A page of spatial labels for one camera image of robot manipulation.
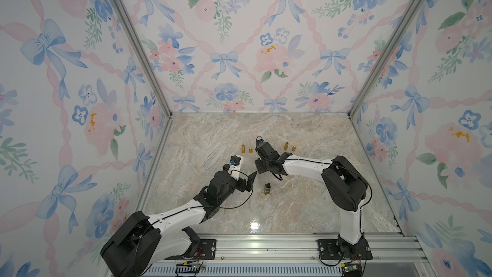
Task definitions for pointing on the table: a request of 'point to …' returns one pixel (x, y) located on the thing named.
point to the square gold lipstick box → (267, 188)
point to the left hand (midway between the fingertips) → (248, 167)
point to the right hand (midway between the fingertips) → (261, 161)
